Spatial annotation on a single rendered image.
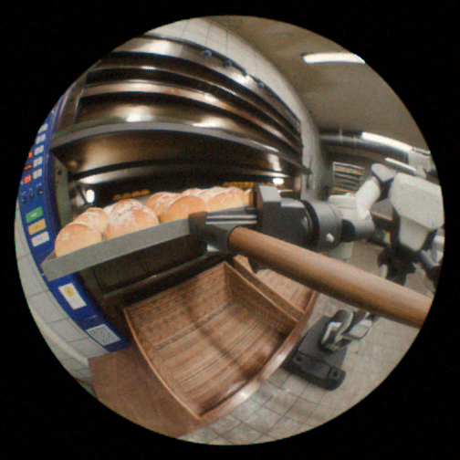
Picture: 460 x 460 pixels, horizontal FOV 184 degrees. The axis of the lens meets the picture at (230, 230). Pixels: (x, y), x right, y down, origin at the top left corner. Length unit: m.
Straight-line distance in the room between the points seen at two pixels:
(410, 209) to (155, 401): 1.17
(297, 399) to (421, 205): 1.34
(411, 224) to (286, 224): 0.56
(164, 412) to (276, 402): 0.82
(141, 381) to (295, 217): 0.81
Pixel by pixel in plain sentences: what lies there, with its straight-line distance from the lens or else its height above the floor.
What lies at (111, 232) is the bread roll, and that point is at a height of 1.21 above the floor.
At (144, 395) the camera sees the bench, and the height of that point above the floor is 0.58.
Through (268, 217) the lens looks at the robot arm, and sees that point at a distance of 0.15.
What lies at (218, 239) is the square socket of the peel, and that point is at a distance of 0.16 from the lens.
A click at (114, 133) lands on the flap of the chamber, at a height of 1.39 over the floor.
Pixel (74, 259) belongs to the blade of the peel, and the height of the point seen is 1.19.
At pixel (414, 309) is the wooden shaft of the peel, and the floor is 1.20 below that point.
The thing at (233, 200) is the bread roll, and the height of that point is 1.22.
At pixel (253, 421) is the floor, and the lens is 1.31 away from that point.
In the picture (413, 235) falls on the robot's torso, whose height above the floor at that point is 1.19.
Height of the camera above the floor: 1.26
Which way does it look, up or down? 21 degrees down
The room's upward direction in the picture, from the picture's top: straight up
